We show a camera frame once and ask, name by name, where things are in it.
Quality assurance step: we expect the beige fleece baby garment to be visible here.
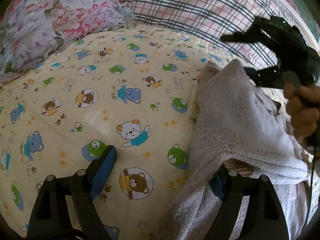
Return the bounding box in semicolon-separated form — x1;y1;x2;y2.
156;60;311;239

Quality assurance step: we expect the person's right hand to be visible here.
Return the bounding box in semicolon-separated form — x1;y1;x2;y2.
284;83;319;150

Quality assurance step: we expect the pink plaid quilt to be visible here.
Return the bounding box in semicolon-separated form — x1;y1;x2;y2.
125;0;317;68

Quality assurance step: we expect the yellow bear print bedsheet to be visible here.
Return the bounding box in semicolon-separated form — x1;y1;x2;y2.
1;25;233;239

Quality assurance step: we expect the floral ruffled pillow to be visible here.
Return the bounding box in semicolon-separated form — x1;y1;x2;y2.
1;0;137;83

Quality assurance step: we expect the landscape wall painting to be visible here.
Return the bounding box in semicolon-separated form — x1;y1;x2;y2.
285;0;319;43

